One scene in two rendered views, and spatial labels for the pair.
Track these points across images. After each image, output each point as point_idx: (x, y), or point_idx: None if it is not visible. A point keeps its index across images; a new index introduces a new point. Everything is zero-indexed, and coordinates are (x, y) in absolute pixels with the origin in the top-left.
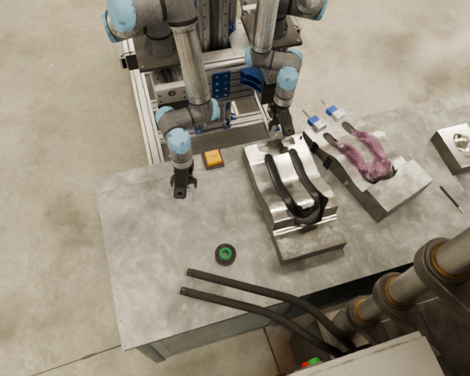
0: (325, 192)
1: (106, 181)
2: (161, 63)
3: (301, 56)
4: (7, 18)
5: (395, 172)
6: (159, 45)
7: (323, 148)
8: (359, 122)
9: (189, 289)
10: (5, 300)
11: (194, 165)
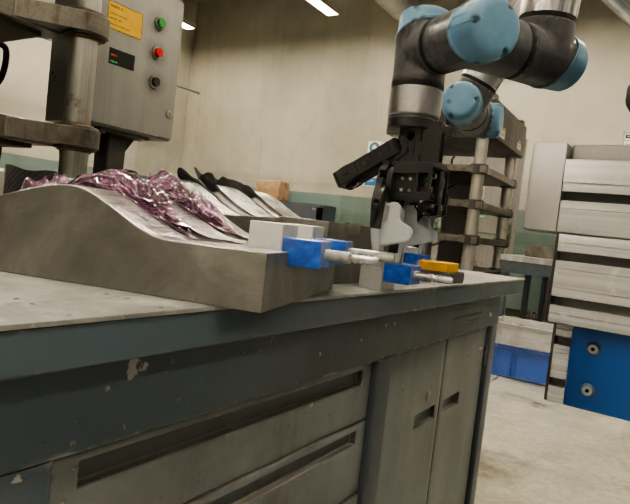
0: (189, 182)
1: (509, 277)
2: None
3: (467, 5)
4: None
5: (4, 185)
6: None
7: (248, 235)
8: (174, 239)
9: None
10: (507, 477)
11: (424, 209)
